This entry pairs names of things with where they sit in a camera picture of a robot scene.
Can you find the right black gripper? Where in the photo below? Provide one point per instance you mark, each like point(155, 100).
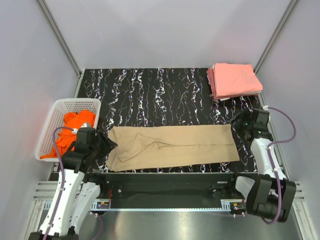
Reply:
point(245, 116)

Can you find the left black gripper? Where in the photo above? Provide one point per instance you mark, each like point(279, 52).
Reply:
point(108, 145)

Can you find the beige t shirt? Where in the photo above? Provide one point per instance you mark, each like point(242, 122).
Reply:
point(170, 146)

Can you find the white plastic laundry basket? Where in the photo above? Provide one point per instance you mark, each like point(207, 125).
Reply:
point(55, 119)

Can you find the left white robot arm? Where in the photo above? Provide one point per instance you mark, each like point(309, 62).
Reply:
point(77, 188)

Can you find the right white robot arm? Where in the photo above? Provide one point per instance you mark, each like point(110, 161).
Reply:
point(271, 194)

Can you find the folded pink t shirt stack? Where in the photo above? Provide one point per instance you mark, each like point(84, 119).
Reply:
point(228, 80)

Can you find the orange t shirt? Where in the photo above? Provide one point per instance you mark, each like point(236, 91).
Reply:
point(62, 137)

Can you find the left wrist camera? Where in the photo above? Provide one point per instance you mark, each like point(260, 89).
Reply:
point(85, 125)

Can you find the white slotted cable duct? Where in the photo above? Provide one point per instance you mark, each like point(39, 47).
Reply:
point(215, 206)

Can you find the right aluminium frame post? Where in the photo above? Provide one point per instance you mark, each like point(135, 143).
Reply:
point(278, 29)

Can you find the aluminium frame post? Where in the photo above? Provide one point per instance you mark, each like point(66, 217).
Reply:
point(57, 33)
point(278, 29)

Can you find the left aluminium frame post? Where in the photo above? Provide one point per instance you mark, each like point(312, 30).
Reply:
point(57, 33)

